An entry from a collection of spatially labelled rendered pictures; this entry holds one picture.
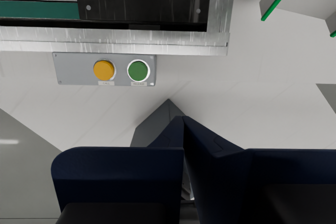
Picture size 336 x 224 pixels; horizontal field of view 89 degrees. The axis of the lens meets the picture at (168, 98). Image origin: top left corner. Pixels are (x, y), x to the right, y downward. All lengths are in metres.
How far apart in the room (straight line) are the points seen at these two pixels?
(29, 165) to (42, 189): 0.30
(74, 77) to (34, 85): 0.20
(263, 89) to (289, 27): 0.17
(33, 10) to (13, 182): 2.08
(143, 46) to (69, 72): 0.16
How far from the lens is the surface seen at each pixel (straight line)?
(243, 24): 0.50
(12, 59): 0.61
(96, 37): 0.38
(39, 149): 1.99
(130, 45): 0.37
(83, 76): 0.41
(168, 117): 0.38
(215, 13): 0.38
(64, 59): 0.42
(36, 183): 2.27
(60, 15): 0.43
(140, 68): 0.36
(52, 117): 0.61
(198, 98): 0.50
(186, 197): 0.32
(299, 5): 0.40
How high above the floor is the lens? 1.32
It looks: 70 degrees down
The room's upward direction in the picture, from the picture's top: 176 degrees clockwise
